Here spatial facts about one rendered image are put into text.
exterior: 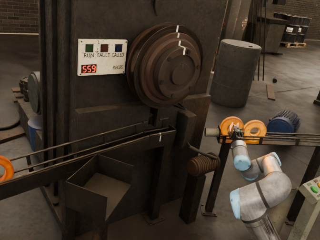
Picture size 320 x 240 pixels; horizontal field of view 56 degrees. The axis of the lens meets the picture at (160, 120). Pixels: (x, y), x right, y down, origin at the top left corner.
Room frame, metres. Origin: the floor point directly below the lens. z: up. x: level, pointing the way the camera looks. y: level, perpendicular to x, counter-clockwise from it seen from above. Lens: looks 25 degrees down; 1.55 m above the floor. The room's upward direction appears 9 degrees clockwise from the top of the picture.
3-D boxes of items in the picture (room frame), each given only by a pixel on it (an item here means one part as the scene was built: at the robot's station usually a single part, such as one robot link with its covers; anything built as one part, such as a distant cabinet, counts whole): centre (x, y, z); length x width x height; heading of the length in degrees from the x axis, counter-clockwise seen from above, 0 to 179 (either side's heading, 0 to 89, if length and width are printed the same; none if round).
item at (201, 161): (1.74, -0.34, 0.27); 0.22 x 0.13 x 0.53; 128
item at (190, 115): (1.80, -0.17, 0.68); 0.11 x 0.08 x 0.24; 38
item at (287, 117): (3.37, -1.50, 0.17); 0.57 x 0.31 x 0.34; 148
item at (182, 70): (1.56, -0.06, 1.11); 0.28 x 0.06 x 0.28; 128
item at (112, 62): (1.51, 0.34, 1.15); 0.26 x 0.02 x 0.18; 128
